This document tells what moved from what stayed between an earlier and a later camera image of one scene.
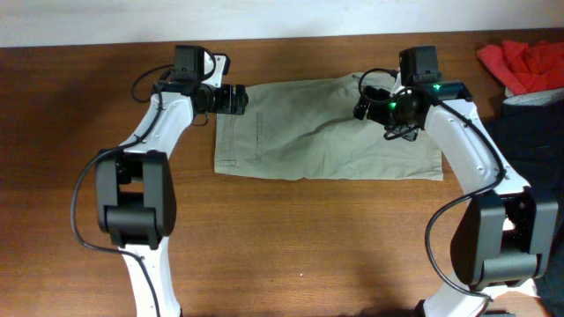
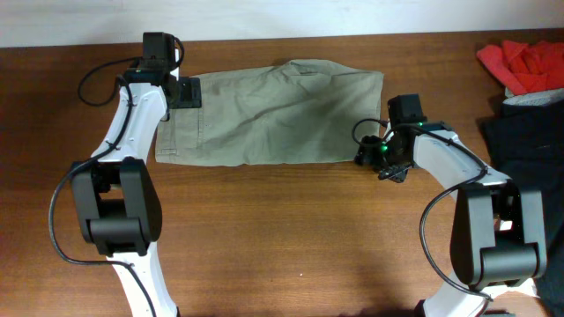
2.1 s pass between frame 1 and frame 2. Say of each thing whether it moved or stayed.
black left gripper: moved
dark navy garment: stayed
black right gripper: moved
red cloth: stayed
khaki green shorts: moved
